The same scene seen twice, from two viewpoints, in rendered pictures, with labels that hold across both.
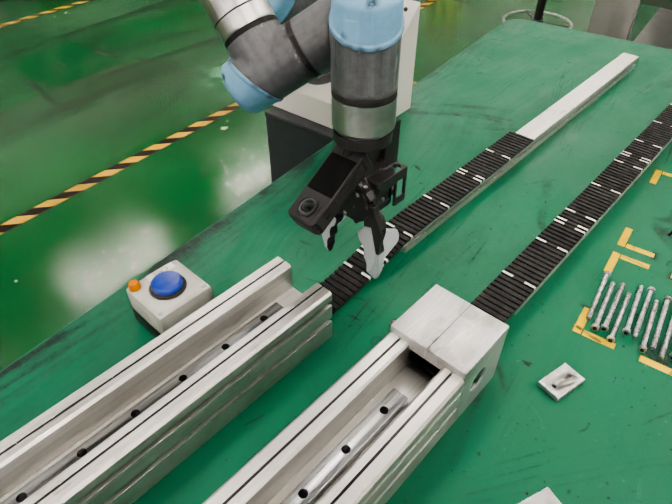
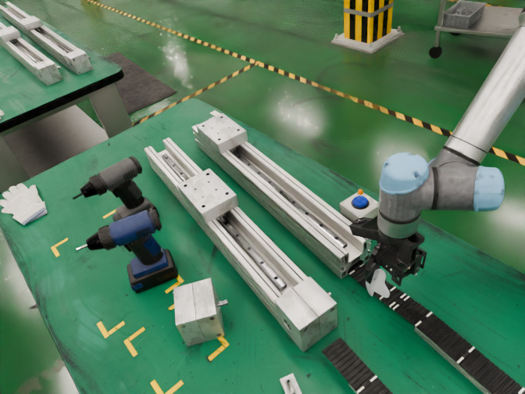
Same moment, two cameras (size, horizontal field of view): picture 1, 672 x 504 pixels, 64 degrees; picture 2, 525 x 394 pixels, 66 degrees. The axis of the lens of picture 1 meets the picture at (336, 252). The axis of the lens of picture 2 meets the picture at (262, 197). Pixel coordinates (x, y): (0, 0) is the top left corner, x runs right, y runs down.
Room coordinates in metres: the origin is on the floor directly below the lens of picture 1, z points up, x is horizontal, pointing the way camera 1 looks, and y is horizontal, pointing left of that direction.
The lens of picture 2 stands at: (0.53, -0.59, 1.62)
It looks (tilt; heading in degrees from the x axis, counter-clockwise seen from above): 42 degrees down; 111
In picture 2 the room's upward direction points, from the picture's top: 11 degrees counter-clockwise
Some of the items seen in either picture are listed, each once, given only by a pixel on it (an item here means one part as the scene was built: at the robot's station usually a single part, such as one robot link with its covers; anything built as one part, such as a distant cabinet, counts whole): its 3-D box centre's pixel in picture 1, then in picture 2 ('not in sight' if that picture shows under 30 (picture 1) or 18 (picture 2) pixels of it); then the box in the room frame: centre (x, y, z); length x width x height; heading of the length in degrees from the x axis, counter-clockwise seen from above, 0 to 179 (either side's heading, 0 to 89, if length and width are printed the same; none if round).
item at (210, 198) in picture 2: not in sight; (208, 198); (0.07, 0.17, 0.87); 0.16 x 0.11 x 0.07; 137
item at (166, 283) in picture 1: (167, 284); (360, 202); (0.50, 0.22, 0.84); 0.04 x 0.04 x 0.02
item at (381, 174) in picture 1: (365, 168); (398, 248); (0.58, -0.04, 0.97); 0.09 x 0.08 x 0.12; 137
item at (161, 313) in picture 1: (176, 305); (357, 212); (0.49, 0.21, 0.81); 0.10 x 0.08 x 0.06; 47
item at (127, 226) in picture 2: not in sight; (130, 254); (-0.05, -0.07, 0.89); 0.20 x 0.08 x 0.22; 36
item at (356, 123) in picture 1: (361, 111); (399, 217); (0.58, -0.03, 1.05); 0.08 x 0.08 x 0.05
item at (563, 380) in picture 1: (561, 382); (291, 388); (0.39, -0.28, 0.78); 0.05 x 0.03 x 0.01; 124
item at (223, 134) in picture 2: not in sight; (222, 136); (0.02, 0.48, 0.87); 0.16 x 0.11 x 0.07; 137
